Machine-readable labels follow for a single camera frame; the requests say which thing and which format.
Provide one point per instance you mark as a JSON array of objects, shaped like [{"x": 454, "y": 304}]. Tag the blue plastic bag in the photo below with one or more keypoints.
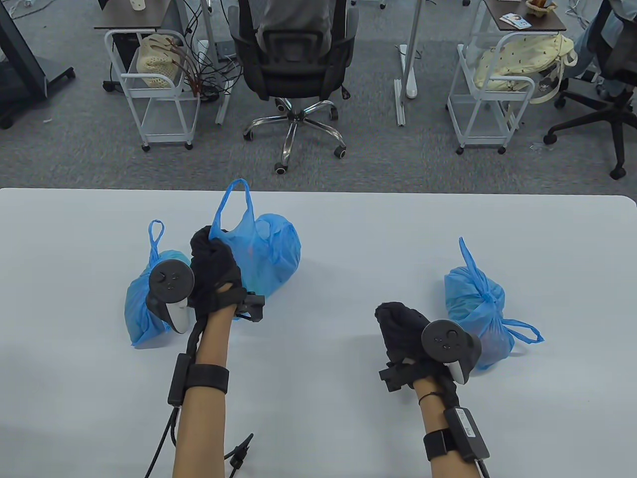
[
  {"x": 144, "y": 308},
  {"x": 268, "y": 254},
  {"x": 477, "y": 308}
]

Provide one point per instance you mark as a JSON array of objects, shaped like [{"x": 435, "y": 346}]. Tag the black forearm sensor box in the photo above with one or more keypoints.
[
  {"x": 468, "y": 433},
  {"x": 177, "y": 381}
]

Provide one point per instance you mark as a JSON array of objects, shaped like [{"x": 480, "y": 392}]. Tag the cream knit bag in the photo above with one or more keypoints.
[{"x": 154, "y": 64}]

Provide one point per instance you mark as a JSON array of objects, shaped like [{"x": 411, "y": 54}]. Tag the person's left forearm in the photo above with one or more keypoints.
[{"x": 204, "y": 428}]

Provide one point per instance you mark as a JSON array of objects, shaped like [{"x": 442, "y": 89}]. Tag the white rolling cart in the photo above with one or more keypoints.
[
  {"x": 480, "y": 124},
  {"x": 164, "y": 122}
]

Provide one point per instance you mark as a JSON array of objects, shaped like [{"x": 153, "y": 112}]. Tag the printed cards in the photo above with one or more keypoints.
[{"x": 515, "y": 21}]

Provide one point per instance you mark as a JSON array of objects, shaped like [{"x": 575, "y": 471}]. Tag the brown desk top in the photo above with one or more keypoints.
[
  {"x": 129, "y": 20},
  {"x": 542, "y": 22}
]

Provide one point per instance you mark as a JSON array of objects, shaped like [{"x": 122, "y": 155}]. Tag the black chair chrome base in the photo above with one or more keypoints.
[{"x": 293, "y": 64}]

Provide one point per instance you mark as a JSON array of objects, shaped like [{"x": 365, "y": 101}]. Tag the black stand base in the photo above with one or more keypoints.
[{"x": 20, "y": 74}]

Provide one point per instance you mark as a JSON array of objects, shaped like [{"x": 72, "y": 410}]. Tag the person's right hand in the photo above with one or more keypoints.
[{"x": 400, "y": 328}]

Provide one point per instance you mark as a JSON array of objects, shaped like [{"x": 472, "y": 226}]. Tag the brown woven basket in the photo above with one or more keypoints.
[{"x": 540, "y": 7}]

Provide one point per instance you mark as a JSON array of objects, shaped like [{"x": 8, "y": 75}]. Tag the grey tracking controller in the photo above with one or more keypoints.
[
  {"x": 448, "y": 341},
  {"x": 171, "y": 281}
]

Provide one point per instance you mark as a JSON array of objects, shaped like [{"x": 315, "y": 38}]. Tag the person's left hand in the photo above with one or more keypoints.
[{"x": 216, "y": 269}]

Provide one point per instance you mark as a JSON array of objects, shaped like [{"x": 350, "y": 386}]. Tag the yellow patterned cloth bag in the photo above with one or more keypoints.
[{"x": 517, "y": 59}]

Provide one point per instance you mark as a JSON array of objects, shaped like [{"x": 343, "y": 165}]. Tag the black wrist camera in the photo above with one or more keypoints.
[
  {"x": 251, "y": 306},
  {"x": 395, "y": 376}
]

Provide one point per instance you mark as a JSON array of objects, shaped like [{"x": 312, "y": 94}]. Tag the person's right forearm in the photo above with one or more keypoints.
[{"x": 443, "y": 418}]

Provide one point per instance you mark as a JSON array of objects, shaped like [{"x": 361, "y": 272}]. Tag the white desk leg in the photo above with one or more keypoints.
[
  {"x": 412, "y": 50},
  {"x": 211, "y": 35}
]

